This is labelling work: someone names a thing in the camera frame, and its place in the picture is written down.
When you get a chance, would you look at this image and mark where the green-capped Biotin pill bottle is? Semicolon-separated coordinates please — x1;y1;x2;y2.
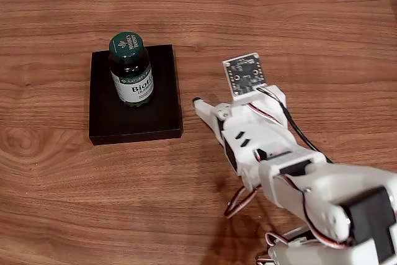
108;31;155;110

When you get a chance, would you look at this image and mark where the short gripper servo cable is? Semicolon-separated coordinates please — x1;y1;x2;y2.
249;102;280;127

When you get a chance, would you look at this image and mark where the shallow black cardboard box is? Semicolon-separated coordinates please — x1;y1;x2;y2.
88;43;184;146

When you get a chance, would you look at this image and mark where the red white black servo cable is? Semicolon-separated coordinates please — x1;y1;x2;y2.
223;184;262;220
256;230;299;265

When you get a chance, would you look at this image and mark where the camera circuit board on mount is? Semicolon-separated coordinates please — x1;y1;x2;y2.
221;52;277;105

